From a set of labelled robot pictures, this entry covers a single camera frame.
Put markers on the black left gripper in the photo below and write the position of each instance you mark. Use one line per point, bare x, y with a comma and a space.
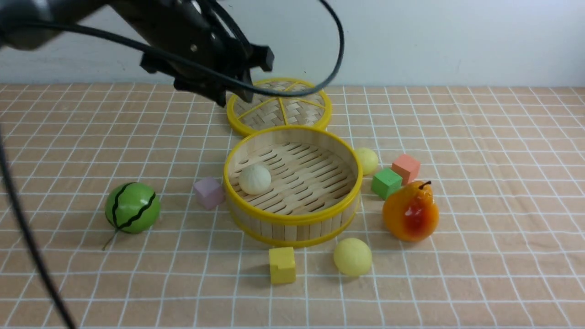
214, 50

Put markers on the green wooden block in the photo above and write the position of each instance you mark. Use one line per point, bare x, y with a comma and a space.
386, 182

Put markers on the white bun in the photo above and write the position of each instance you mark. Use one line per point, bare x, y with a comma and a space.
255, 179

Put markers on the pink purple wooden block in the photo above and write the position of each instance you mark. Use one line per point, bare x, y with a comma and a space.
209, 192

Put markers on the salmon orange wooden block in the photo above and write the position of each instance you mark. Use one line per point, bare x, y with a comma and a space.
406, 167

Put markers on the green toy watermelon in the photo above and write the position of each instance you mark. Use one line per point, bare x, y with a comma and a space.
131, 208

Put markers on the woven bamboo steamer lid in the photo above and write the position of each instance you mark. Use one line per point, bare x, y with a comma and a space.
265, 112

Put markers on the checkered orange tablecloth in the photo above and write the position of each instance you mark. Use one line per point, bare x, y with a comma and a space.
506, 164

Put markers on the orange toy pear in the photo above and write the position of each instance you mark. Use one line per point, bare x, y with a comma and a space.
411, 214

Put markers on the yellow bun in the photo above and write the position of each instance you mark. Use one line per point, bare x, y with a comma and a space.
368, 159
353, 257

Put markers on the yellow bun front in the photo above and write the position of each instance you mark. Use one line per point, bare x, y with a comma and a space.
353, 257

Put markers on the bamboo steamer tray yellow rim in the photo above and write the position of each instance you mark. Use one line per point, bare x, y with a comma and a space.
314, 192

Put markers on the yellow wooden block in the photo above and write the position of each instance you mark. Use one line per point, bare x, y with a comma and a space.
282, 265

